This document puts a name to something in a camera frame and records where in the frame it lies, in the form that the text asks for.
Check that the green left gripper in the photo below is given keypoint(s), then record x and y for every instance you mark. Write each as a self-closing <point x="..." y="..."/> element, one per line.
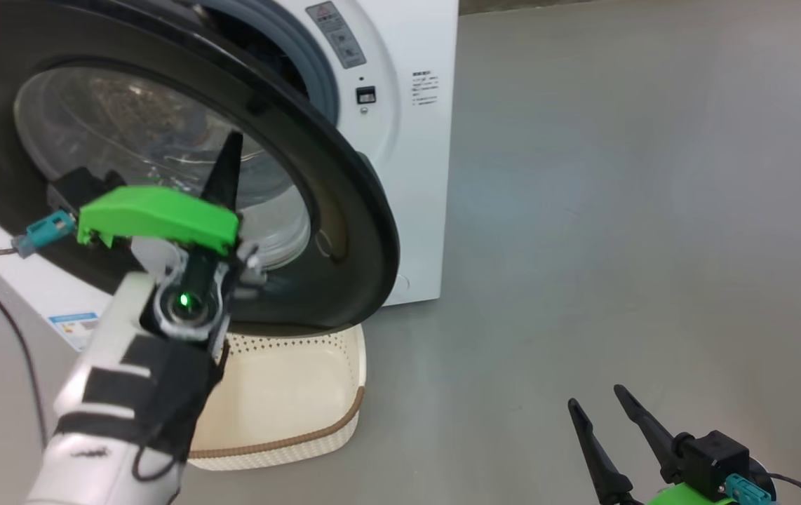
<point x="162" y="217"/>

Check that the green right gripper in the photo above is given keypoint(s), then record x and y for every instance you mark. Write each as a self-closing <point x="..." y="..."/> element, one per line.
<point x="684" y="496"/>

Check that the washing machine door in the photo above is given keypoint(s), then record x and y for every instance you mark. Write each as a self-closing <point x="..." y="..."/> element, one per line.
<point x="344" y="210"/>

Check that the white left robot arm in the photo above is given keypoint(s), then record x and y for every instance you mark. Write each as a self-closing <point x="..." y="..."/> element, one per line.
<point x="113" y="421"/>

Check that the grey rubber door gasket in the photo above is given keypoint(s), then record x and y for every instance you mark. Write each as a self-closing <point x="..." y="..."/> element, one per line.
<point x="309" y="63"/>

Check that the black door lock socket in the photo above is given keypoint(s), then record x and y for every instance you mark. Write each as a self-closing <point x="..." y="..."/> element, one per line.
<point x="366" y="95"/>

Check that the white front-load washing machine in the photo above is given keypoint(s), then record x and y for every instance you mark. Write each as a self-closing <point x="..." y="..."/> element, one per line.
<point x="414" y="210"/>

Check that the grey warning sticker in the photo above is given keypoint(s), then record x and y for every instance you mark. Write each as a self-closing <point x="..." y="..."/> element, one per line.
<point x="336" y="35"/>

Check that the round white filter cover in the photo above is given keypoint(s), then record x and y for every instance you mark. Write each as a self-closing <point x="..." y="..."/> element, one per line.
<point x="400" y="284"/>

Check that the black text instruction label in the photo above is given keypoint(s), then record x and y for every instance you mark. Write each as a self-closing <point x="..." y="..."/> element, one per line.
<point x="424" y="88"/>

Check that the blue energy label sticker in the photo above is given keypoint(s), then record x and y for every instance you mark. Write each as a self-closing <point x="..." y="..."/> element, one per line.
<point x="74" y="331"/>

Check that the cream perforated laundry basket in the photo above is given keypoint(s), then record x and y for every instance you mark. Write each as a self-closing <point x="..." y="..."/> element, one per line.
<point x="288" y="393"/>

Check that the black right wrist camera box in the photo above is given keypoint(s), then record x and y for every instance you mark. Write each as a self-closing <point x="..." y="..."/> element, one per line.
<point x="716" y="459"/>

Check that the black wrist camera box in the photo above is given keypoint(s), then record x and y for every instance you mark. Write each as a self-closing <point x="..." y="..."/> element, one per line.
<point x="716" y="459"/>
<point x="81" y="186"/>

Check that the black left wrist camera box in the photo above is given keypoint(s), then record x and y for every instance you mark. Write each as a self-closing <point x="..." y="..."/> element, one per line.
<point x="81" y="186"/>

